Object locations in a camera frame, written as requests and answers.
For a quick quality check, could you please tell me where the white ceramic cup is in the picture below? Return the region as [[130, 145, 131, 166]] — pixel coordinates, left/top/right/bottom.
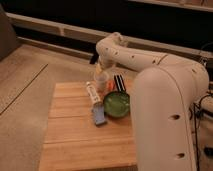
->
[[94, 72, 109, 92]]

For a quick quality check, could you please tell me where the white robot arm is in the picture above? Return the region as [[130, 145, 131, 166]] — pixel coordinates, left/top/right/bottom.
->
[[96, 32, 209, 171]]

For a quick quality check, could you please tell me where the green ceramic bowl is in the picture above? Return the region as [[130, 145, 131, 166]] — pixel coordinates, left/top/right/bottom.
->
[[103, 91, 130, 118]]

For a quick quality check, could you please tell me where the orange small object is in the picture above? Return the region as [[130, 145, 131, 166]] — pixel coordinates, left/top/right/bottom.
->
[[107, 80, 115, 91]]

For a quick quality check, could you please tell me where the black striped object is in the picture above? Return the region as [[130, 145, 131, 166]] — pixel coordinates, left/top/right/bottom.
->
[[114, 75, 126, 92]]

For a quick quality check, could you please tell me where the white tube with blue cap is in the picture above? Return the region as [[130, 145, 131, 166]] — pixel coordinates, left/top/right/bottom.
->
[[86, 82, 106, 126]]

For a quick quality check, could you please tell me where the wooden table board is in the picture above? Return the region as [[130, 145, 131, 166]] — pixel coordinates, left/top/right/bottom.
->
[[39, 82, 137, 171]]

